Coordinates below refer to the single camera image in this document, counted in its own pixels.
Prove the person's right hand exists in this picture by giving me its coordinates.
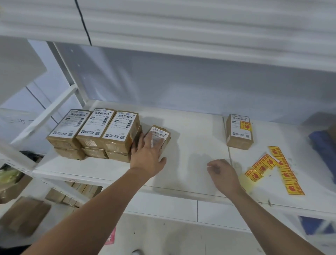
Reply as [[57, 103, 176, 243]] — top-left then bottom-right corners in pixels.
[[206, 159, 245, 199]]

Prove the row of flat brown cartons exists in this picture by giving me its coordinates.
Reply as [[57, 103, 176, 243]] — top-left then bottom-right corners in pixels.
[[45, 181, 103, 208]]

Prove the green plastic bag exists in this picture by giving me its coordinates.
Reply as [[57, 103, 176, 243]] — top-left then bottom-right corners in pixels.
[[0, 168, 24, 184]]

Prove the white flat panel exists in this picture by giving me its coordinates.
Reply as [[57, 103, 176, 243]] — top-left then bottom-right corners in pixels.
[[0, 36, 48, 105]]

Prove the yellow red sticker strip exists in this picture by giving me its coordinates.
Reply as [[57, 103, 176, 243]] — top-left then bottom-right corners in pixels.
[[240, 153, 279, 194], [267, 146, 306, 196]]

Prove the person's left hand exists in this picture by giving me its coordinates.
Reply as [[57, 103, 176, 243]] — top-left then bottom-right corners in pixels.
[[130, 131, 168, 181]]

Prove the stack of labelled brown parcels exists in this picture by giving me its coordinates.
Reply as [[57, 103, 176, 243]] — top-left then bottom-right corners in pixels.
[[46, 108, 143, 163]]

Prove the flat brown carton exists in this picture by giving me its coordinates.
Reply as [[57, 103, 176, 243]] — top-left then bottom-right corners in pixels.
[[0, 196, 52, 237]]

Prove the blue plastic crate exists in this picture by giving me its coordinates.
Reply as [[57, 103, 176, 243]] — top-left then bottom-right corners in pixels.
[[298, 216, 335, 236]]

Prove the small brown cardboard box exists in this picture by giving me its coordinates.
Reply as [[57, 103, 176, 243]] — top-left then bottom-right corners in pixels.
[[146, 125, 171, 158], [226, 113, 254, 150]]

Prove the person's right forearm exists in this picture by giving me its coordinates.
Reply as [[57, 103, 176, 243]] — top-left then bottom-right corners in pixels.
[[227, 189, 326, 255]]

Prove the open brown carton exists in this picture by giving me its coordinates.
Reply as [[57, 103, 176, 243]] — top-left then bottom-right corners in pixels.
[[0, 174, 33, 205]]

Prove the pink paper scrap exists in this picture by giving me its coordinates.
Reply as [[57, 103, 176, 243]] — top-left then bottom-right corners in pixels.
[[105, 227, 117, 245]]

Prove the person's left forearm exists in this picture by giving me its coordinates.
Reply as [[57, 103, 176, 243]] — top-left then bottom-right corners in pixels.
[[22, 167, 149, 255]]

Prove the white metal shelf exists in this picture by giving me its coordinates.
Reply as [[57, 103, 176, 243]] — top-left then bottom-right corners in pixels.
[[0, 0, 336, 255]]

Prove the blue plastic pallet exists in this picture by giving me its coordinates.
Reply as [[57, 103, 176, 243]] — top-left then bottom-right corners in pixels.
[[308, 130, 336, 184]]

